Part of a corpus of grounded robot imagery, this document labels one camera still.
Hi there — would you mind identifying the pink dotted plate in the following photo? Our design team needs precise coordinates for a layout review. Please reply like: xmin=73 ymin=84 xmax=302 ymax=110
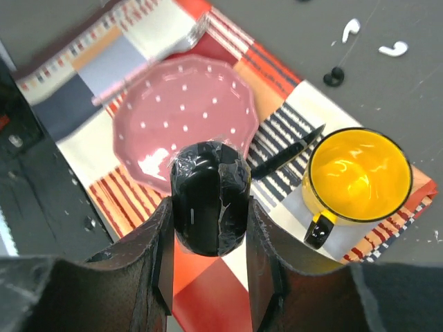
xmin=113 ymin=55 xmax=259 ymax=194

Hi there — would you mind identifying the pink handled fork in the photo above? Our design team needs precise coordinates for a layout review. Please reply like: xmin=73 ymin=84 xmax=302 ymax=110
xmin=91 ymin=12 xmax=209 ymax=106

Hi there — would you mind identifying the white earbud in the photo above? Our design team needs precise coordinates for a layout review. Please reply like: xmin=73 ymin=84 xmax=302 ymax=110
xmin=341 ymin=18 xmax=361 ymax=44
xmin=378 ymin=41 xmax=408 ymax=57

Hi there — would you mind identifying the black earbud charging case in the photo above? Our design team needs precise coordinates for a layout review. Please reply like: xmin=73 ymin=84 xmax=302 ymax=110
xmin=170 ymin=141 xmax=251 ymax=257

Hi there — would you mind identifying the yellow enamel mug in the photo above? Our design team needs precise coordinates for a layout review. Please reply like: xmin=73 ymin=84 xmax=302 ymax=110
xmin=301 ymin=127 xmax=413 ymax=250

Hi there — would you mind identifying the black knife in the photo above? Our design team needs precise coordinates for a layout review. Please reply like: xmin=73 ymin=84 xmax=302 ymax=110
xmin=251 ymin=124 xmax=326 ymax=180

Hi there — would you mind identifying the black earbud near placemat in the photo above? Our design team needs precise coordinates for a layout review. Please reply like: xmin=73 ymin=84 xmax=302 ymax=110
xmin=323 ymin=66 xmax=345 ymax=87

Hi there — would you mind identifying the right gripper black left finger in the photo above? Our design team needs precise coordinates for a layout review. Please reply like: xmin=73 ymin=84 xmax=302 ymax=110
xmin=1 ymin=198 xmax=174 ymax=331

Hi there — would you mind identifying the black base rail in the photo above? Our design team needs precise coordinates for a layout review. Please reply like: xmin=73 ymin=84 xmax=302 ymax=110
xmin=1 ymin=64 xmax=113 ymax=261

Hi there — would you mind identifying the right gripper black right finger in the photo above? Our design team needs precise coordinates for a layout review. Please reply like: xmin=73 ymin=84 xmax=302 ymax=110
xmin=246 ymin=199 xmax=442 ymax=331

